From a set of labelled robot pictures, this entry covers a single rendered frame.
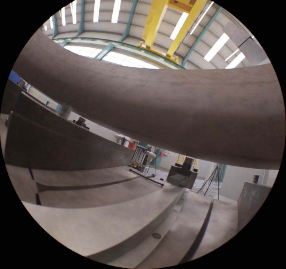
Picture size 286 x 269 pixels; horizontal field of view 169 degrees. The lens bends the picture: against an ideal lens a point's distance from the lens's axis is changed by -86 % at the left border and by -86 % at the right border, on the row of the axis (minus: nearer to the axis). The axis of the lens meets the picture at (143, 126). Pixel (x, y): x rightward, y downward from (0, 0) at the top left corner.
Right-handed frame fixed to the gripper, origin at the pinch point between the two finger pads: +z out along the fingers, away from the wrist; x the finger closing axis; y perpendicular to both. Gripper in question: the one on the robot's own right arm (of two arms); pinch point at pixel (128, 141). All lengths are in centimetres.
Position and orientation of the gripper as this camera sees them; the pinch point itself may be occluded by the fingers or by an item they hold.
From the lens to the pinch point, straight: 220.4
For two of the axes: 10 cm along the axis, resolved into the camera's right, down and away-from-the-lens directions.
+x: 1.6, 3.2, 9.3
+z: 9.2, 3.0, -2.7
